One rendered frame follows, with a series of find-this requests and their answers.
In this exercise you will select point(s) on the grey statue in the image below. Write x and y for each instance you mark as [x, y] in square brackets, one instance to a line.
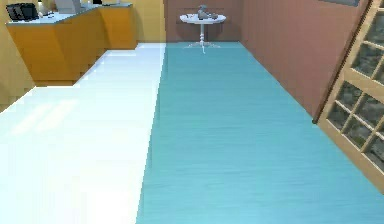
[202, 12]

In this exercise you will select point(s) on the orange kitchen counter cabinet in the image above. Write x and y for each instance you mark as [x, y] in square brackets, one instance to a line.
[63, 43]

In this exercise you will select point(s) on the grey box appliance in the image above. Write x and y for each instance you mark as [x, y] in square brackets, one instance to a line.
[68, 6]

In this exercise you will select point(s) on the wooden glazed door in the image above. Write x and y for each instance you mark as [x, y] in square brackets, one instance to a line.
[358, 96]

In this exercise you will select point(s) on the black toaster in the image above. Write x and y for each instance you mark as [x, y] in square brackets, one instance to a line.
[21, 11]

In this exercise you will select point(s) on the white round pedestal table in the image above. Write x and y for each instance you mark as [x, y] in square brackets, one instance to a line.
[202, 20]

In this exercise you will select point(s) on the framed wall picture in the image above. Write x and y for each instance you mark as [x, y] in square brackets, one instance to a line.
[340, 2]

